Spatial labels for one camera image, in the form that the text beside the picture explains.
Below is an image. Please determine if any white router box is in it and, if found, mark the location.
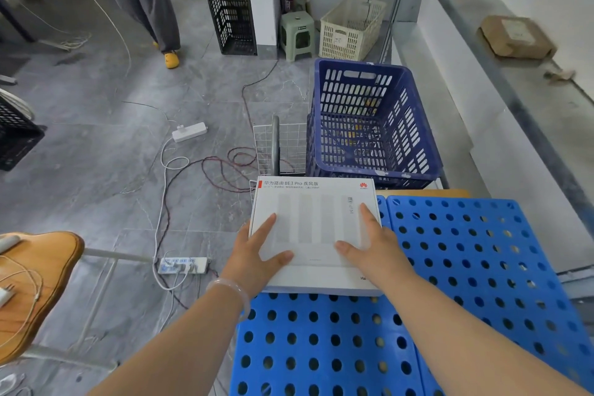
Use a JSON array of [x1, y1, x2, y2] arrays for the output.
[[248, 176, 384, 297]]

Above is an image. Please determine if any person's right forearm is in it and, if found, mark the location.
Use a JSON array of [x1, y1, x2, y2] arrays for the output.
[[380, 270, 590, 396]]

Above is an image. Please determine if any white wire cart grey handle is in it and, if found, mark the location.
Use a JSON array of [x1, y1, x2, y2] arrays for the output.
[[252, 116, 309, 177]]

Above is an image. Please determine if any dark blue plastic crate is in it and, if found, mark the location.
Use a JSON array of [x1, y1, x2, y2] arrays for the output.
[[306, 58, 444, 191]]

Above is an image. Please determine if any small box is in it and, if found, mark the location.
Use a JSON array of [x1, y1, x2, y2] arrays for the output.
[[480, 15, 557, 60]]

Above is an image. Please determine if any blue perforated cart platform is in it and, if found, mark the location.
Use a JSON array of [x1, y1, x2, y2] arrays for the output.
[[230, 194, 594, 396]]

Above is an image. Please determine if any person's right hand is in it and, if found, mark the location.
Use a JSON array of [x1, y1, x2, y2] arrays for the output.
[[334, 203, 416, 293]]

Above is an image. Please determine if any dark red cable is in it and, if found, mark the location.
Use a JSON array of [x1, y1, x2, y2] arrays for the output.
[[157, 59, 298, 308]]

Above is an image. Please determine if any cardboard scrap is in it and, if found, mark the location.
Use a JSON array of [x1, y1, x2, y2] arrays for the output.
[[543, 67, 577, 84]]

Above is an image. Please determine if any person's left hand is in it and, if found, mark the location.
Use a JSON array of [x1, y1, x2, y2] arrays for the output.
[[218, 212, 294, 301]]

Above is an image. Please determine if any white power strip with plugs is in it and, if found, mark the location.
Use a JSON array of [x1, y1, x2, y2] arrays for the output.
[[157, 257, 210, 276]]

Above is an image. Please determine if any metal shelving rack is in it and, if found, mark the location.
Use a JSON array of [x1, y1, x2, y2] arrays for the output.
[[380, 0, 594, 317]]

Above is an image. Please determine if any person's left forearm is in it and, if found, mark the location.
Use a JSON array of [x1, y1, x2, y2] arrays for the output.
[[88, 288, 247, 396]]

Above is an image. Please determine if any green plastic stool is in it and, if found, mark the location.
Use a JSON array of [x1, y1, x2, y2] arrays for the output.
[[280, 11, 319, 62]]

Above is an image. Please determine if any cream plastic basket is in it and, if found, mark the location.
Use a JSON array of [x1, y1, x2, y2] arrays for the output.
[[319, 0, 387, 61]]

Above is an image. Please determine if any white power cable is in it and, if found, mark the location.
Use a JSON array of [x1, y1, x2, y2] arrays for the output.
[[153, 138, 191, 290]]

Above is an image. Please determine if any translucent white bracelet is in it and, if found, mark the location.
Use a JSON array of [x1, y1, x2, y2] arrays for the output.
[[205, 277, 252, 323]]

